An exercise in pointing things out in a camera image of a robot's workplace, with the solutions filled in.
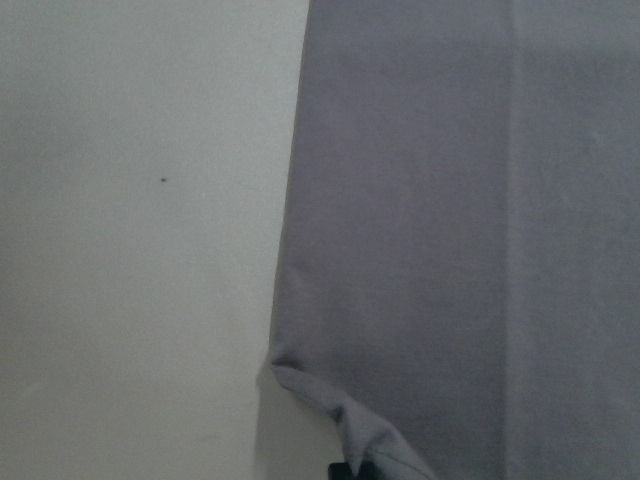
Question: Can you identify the dark brown t-shirt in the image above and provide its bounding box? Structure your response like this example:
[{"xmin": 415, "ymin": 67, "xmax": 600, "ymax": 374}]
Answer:
[{"xmin": 270, "ymin": 1, "xmax": 639, "ymax": 479}]

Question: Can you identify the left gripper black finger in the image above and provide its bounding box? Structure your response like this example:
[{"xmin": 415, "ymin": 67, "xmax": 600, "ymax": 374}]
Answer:
[{"xmin": 328, "ymin": 462, "xmax": 375, "ymax": 480}]

